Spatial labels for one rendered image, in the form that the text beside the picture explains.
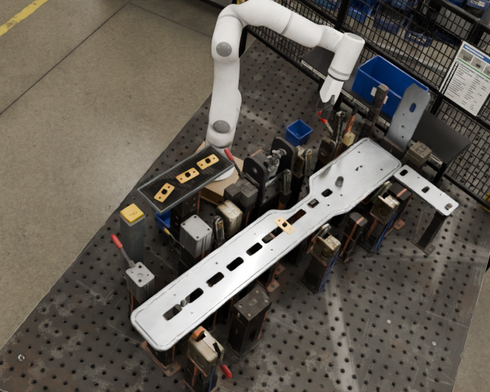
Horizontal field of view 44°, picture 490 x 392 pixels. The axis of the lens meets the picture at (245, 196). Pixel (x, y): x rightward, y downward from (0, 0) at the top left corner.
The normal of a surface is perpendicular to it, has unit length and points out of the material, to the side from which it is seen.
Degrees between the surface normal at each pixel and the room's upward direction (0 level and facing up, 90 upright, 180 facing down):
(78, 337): 0
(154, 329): 0
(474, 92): 90
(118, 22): 0
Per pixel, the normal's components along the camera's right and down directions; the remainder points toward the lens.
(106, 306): 0.12, -0.61
